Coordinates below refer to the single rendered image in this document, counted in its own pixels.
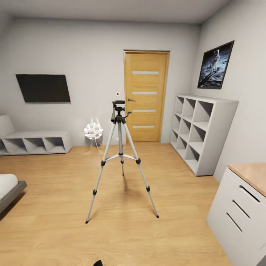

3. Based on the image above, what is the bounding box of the camera tripod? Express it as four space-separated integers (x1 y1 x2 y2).
85 100 159 224

